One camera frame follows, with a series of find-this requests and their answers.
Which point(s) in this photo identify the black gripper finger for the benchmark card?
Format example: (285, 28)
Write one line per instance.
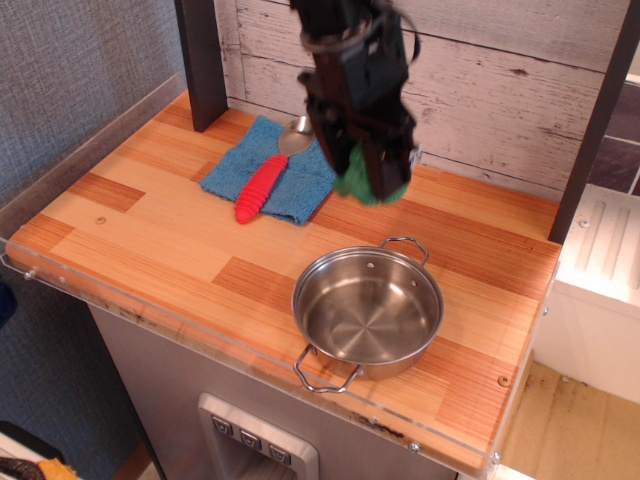
(330, 122)
(388, 166)

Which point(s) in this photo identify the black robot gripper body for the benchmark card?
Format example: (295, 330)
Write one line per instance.
(360, 59)

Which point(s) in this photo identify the green toy broccoli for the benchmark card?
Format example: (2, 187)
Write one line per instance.
(355, 182)

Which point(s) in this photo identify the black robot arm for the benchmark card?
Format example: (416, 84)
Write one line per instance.
(354, 93)

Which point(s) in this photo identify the blue folded cloth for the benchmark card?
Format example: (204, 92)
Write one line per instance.
(299, 189)

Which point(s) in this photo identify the clear acrylic edge guard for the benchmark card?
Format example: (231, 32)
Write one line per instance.
(450, 407)

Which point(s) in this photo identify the grey toy fridge cabinet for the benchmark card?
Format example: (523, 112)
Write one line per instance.
(164, 380)

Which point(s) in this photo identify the silver dispenser panel with buttons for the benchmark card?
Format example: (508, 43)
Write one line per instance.
(244, 446)

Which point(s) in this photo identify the yellow object at bottom left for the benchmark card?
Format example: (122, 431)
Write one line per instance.
(47, 469)

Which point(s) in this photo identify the red-handled metal spoon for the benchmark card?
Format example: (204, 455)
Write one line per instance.
(296, 137)

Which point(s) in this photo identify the silver two-handled pot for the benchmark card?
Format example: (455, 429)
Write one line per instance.
(365, 311)

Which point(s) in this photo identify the dark left shelf post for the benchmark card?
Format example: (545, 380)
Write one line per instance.
(202, 58)

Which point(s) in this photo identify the dark shelf post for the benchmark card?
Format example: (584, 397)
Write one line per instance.
(604, 107)
(202, 58)

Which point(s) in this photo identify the dark right shelf post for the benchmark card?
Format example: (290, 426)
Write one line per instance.
(604, 107)

